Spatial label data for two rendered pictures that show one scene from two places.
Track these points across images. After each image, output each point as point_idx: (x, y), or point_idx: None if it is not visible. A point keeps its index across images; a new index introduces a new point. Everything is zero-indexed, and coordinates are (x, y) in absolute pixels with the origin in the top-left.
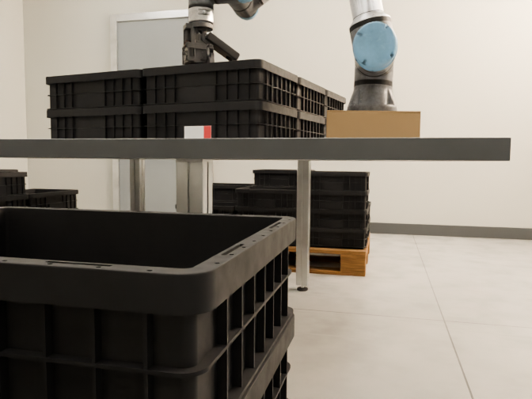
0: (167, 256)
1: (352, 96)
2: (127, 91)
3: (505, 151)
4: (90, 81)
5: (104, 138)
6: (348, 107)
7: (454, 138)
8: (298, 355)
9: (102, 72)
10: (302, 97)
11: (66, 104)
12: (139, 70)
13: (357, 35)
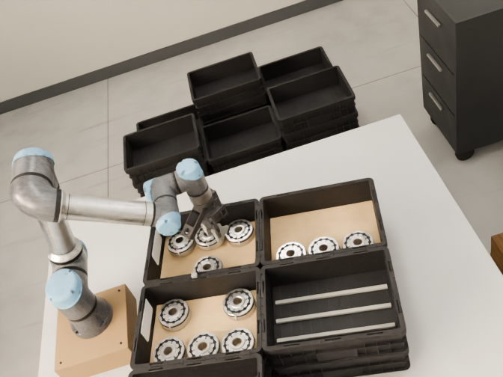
0: (157, 167)
1: (101, 298)
2: (278, 209)
3: None
4: (316, 194)
5: (215, 173)
6: (108, 302)
7: (71, 220)
8: None
9: (299, 190)
10: None
11: (349, 202)
12: (260, 199)
13: (79, 239)
